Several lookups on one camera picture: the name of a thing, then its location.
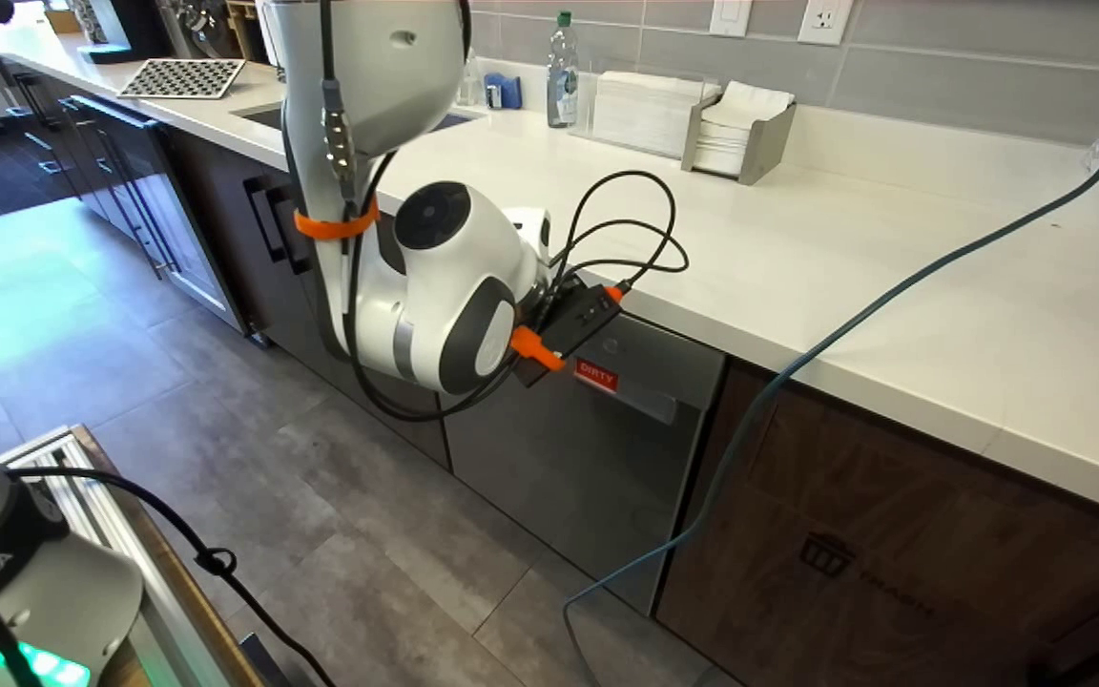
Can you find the black countertop appliance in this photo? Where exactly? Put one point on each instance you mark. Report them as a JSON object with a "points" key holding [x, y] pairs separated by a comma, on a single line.
{"points": [[129, 29]]}

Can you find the clear water bottle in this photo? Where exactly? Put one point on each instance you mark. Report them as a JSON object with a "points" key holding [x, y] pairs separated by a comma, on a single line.
{"points": [[561, 82]]}

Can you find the blue sponge cloth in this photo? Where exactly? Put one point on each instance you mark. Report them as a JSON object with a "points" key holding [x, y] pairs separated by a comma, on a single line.
{"points": [[500, 92]]}

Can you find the striped dish drying mat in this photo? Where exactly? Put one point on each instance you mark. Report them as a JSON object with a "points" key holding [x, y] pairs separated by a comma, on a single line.
{"points": [[180, 77]]}

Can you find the red label sticker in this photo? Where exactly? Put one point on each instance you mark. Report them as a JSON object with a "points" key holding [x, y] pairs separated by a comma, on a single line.
{"points": [[596, 376]]}

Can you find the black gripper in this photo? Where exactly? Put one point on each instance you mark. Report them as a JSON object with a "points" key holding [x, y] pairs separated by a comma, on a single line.
{"points": [[543, 371]]}

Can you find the stainless steel dishwasher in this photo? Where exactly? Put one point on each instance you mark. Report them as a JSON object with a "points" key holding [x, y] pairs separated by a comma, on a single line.
{"points": [[599, 499]]}

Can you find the white wall outlet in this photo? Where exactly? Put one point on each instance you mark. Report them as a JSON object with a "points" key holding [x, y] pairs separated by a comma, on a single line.
{"points": [[824, 20], [731, 16]]}

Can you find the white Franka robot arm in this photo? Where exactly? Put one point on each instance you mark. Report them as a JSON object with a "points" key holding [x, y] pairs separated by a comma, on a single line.
{"points": [[446, 292]]}

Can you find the glass door undercounter fridge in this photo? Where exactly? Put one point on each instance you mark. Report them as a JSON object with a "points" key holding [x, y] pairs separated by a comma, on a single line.
{"points": [[154, 217]]}

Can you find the white napkins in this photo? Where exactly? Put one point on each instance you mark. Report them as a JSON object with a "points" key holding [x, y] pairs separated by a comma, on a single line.
{"points": [[735, 109]]}

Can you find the wood edged robot table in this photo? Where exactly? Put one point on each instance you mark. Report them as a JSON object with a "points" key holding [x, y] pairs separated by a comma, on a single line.
{"points": [[105, 511]]}

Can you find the brown wood base cabinet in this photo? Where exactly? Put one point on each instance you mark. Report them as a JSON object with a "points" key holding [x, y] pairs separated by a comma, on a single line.
{"points": [[931, 560]]}

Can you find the dark sink base cabinet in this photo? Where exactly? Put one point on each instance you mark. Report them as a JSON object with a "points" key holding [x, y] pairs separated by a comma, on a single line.
{"points": [[218, 217]]}

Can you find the grey napkin holder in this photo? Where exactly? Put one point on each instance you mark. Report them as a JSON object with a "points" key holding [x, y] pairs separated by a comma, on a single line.
{"points": [[769, 147]]}

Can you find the white paper towel stack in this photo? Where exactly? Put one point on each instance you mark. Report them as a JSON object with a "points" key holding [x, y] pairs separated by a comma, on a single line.
{"points": [[646, 118]]}

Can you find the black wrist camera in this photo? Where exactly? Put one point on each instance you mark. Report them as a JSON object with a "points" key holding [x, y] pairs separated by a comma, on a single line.
{"points": [[576, 308]]}

